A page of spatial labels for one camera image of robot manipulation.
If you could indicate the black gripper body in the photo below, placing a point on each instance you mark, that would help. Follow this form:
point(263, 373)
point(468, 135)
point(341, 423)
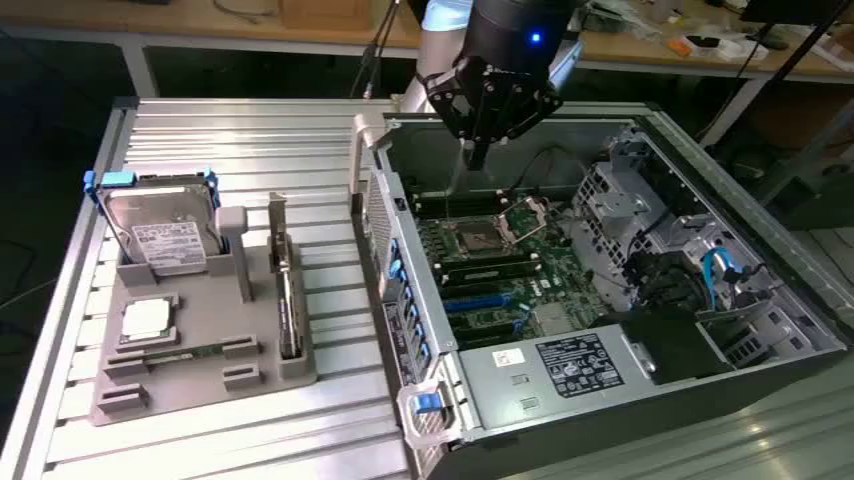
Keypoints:
point(514, 30)

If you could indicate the graphics card with fan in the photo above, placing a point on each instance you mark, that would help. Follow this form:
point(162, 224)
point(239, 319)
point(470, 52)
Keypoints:
point(288, 300)

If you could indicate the open PC case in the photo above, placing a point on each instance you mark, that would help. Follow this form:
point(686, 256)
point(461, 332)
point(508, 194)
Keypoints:
point(428, 150)

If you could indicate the thin locking lever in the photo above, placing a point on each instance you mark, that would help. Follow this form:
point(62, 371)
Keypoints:
point(449, 207)

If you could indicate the metal socket cover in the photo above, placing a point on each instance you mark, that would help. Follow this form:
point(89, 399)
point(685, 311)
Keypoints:
point(528, 220)

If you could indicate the small orange item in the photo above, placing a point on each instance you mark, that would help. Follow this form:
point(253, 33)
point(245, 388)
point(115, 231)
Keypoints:
point(680, 47)

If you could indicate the metal disk bay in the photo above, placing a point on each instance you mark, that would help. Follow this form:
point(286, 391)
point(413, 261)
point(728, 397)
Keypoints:
point(617, 220)

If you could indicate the CPU socket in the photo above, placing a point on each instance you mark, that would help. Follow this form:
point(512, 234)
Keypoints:
point(476, 237)

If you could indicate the black and white item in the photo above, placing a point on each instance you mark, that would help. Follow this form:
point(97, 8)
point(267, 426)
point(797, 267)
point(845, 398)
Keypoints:
point(715, 47)

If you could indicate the blue slot clip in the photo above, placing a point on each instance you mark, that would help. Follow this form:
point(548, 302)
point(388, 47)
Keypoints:
point(425, 361)
point(420, 336)
point(413, 314)
point(398, 271)
point(394, 249)
point(406, 294)

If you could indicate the wooden desk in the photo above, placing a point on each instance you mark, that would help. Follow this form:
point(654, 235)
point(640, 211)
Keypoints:
point(201, 30)
point(735, 65)

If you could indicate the dark RAM stick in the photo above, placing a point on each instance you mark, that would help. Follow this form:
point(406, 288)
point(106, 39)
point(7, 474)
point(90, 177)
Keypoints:
point(490, 272)

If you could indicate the green motherboard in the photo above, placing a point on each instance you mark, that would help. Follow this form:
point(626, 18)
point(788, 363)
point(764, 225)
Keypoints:
point(554, 280)

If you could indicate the blue expansion slot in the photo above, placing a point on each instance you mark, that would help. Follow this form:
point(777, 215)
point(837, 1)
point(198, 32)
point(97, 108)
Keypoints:
point(477, 303)

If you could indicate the silver heatsink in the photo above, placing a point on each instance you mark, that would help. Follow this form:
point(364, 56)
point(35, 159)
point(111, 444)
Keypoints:
point(557, 320)

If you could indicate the black pole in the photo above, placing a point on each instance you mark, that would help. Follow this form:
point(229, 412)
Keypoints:
point(807, 51)

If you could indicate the black monitor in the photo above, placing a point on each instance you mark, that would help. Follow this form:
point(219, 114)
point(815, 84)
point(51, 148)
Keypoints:
point(801, 10)

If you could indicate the hard disk with blue carrier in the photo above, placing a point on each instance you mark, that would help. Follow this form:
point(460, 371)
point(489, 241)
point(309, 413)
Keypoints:
point(161, 225)

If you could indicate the grey parts rack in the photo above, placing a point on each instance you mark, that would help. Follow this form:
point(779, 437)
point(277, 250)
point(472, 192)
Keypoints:
point(201, 320)

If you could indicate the grey power supply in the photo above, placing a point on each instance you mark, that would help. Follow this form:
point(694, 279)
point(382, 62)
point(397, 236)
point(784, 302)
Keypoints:
point(508, 400)

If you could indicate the blue case latch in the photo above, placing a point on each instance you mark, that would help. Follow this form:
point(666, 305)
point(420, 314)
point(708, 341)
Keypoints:
point(428, 404)

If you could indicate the silver CPU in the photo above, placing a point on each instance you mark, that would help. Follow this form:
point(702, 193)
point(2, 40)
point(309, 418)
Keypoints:
point(149, 320)

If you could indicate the green RAM stick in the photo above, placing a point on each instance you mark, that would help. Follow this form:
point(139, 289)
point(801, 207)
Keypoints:
point(187, 354)

